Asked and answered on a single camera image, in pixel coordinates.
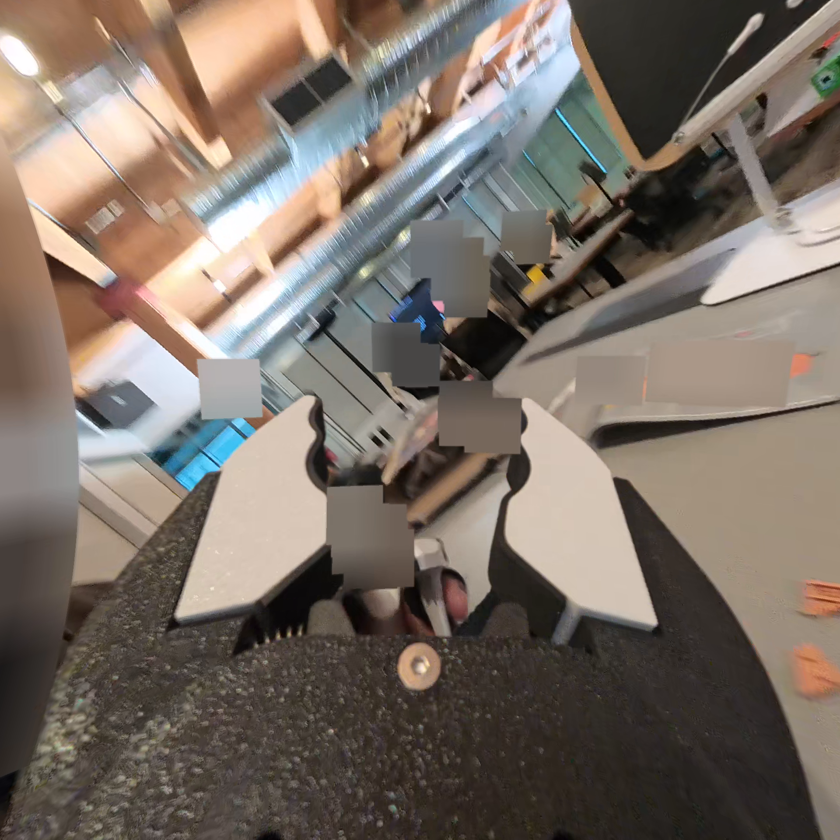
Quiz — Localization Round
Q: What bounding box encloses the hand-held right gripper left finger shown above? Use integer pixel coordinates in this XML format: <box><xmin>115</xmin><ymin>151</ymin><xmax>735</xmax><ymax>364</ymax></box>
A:
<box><xmin>172</xmin><ymin>394</ymin><xmax>330</xmax><ymax>624</ymax></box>

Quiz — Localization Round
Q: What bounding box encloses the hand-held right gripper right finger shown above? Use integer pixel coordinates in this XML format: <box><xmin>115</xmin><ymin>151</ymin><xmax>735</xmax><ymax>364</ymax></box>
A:
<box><xmin>500</xmin><ymin>397</ymin><xmax>660</xmax><ymax>647</ymax></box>

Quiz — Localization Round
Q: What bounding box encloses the small orange brick piece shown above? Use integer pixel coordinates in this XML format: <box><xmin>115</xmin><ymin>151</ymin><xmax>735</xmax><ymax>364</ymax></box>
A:
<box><xmin>791</xmin><ymin>643</ymin><xmax>840</xmax><ymax>698</ymax></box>
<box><xmin>801</xmin><ymin>581</ymin><xmax>840</xmax><ymax>618</ymax></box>

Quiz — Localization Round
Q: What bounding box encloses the grey desk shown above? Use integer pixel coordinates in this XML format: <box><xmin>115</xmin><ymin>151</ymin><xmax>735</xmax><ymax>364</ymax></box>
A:
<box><xmin>492</xmin><ymin>190</ymin><xmax>840</xmax><ymax>840</ymax></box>

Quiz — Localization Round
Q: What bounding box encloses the grey instruction booklet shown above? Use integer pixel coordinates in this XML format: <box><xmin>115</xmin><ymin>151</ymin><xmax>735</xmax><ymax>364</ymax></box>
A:
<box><xmin>564</xmin><ymin>348</ymin><xmax>840</xmax><ymax>447</ymax></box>

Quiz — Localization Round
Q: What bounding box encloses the clear stand with round foot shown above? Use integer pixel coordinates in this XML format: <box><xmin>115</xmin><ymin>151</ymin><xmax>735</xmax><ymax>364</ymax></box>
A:
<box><xmin>774</xmin><ymin>203</ymin><xmax>840</xmax><ymax>249</ymax></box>

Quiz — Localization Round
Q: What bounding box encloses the black ceiling vent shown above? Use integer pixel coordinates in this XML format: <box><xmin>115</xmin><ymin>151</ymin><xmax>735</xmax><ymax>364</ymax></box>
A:
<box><xmin>269</xmin><ymin>56</ymin><xmax>355</xmax><ymax>129</ymax></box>

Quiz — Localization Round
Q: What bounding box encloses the black divider panel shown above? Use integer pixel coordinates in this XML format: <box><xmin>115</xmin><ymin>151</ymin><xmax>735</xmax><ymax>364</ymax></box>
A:
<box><xmin>570</xmin><ymin>0</ymin><xmax>840</xmax><ymax>173</ymax></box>

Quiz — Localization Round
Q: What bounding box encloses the ceiling lamp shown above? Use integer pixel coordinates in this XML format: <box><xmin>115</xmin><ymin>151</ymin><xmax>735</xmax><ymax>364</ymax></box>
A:
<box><xmin>0</xmin><ymin>33</ymin><xmax>42</xmax><ymax>78</ymax></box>

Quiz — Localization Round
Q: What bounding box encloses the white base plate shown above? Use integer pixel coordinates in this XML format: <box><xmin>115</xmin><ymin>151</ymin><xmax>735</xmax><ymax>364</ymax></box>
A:
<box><xmin>701</xmin><ymin>197</ymin><xmax>840</xmax><ymax>306</ymax></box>

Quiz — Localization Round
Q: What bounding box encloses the silver ceiling duct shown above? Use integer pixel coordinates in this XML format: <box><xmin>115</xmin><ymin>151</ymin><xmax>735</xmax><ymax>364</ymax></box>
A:
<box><xmin>197</xmin><ymin>66</ymin><xmax>526</xmax><ymax>329</ymax></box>

